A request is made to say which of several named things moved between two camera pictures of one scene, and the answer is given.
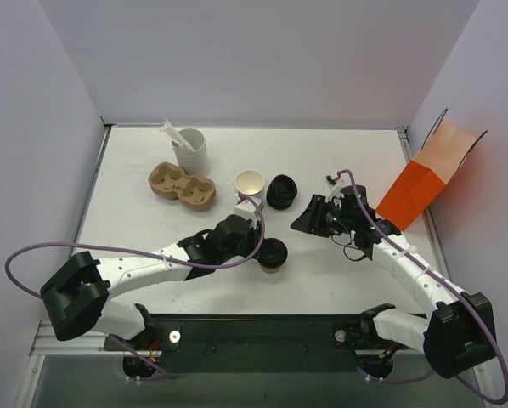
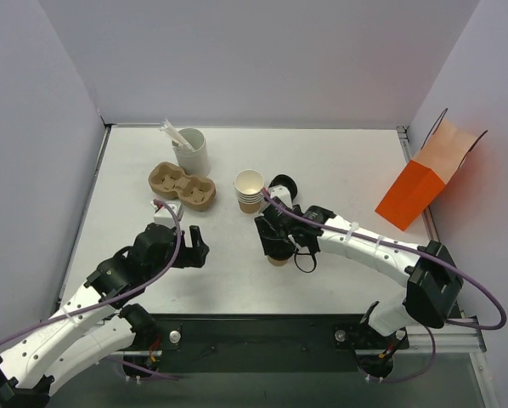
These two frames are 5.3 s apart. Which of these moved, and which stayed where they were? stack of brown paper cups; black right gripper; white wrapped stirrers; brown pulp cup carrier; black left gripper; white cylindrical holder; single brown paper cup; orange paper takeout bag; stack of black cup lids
Moved: single brown paper cup; black right gripper; black left gripper
Stayed: white cylindrical holder; orange paper takeout bag; stack of black cup lids; white wrapped stirrers; brown pulp cup carrier; stack of brown paper cups
